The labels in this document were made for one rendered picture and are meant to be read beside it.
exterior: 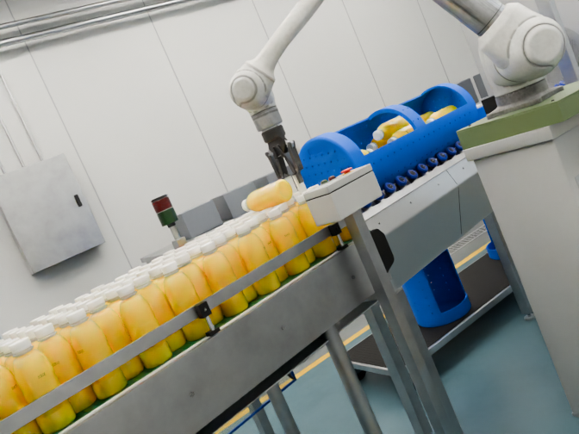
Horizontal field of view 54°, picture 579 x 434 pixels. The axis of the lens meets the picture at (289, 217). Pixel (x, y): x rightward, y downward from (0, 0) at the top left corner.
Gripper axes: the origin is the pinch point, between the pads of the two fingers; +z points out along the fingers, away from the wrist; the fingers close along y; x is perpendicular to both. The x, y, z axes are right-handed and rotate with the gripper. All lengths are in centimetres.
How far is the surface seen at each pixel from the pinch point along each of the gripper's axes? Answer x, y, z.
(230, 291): 51, -18, 15
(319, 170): -17.0, 4.2, -1.0
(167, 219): 28.2, 35.8, -6.5
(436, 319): -83, 37, 92
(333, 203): 18.4, -31.4, 6.3
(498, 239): -115, 9, 68
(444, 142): -75, -9, 10
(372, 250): 8.6, -28.6, 23.9
